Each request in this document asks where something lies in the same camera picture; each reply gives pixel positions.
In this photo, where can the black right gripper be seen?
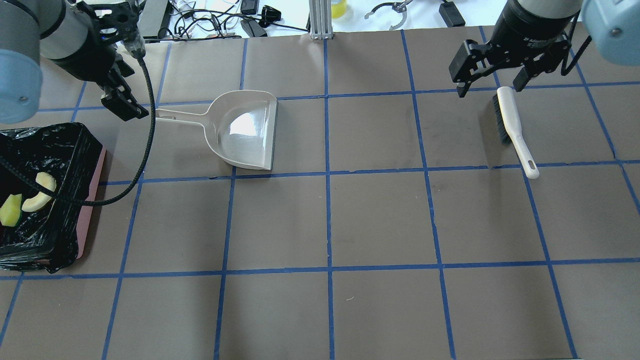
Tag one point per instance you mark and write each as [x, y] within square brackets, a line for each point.
[530, 31]

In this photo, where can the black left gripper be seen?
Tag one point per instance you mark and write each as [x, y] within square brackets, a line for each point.
[80, 59]

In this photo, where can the toy croissant bread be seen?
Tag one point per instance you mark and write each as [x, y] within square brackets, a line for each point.
[41, 199]

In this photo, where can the yellow green sponge piece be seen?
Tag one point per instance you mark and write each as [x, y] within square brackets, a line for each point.
[11, 210]

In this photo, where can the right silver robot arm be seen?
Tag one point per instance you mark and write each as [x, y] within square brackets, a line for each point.
[611, 25]

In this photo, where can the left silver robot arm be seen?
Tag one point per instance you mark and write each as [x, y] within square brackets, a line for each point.
[24, 41]

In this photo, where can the small black adapter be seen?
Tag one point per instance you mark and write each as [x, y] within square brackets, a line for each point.
[450, 14]

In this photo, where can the black claw gripper tool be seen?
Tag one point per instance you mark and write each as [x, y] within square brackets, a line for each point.
[399, 8]

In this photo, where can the yellow tape roll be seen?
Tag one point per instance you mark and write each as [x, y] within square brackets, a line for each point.
[339, 8]

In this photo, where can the aluminium frame post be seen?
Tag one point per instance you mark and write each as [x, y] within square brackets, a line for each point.
[320, 17]

